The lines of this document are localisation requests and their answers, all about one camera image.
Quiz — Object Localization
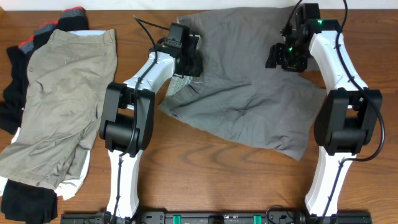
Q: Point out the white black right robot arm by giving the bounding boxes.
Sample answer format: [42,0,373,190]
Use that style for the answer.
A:
[266,19,385,223]

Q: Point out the khaki shorts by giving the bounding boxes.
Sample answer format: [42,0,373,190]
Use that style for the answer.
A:
[0,29,118,191]

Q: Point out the grey shorts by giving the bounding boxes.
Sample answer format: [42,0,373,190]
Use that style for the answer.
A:
[159,7,326,160]

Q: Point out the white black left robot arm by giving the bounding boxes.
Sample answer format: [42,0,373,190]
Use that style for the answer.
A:
[99,34,203,223]

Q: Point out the white garment under pile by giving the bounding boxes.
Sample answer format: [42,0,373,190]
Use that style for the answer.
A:
[0,29,106,201]

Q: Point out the black garment with red trim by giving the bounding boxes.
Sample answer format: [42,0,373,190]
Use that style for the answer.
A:
[1,6,89,134]

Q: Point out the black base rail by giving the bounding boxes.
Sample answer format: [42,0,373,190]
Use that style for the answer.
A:
[60,209,373,224]

